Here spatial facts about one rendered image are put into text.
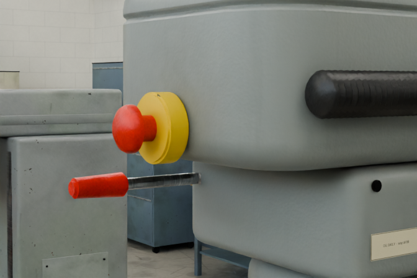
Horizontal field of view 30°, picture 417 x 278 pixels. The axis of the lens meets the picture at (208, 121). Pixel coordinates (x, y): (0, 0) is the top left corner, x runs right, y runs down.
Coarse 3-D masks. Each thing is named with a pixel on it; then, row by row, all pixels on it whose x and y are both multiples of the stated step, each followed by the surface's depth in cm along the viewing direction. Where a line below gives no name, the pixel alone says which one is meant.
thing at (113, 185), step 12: (72, 180) 72; (84, 180) 72; (96, 180) 72; (108, 180) 73; (120, 180) 73; (132, 180) 75; (144, 180) 75; (156, 180) 76; (168, 180) 77; (180, 180) 78; (192, 180) 79; (72, 192) 71; (84, 192) 71; (96, 192) 72; (108, 192) 73; (120, 192) 73
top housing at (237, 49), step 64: (128, 0) 71; (192, 0) 62; (256, 0) 58; (320, 0) 58; (384, 0) 61; (128, 64) 71; (192, 64) 63; (256, 64) 58; (320, 64) 58; (384, 64) 62; (192, 128) 63; (256, 128) 58; (320, 128) 58; (384, 128) 62
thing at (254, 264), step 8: (256, 264) 78; (264, 264) 77; (272, 264) 77; (248, 272) 80; (256, 272) 78; (264, 272) 77; (272, 272) 76; (280, 272) 75; (288, 272) 74; (296, 272) 74
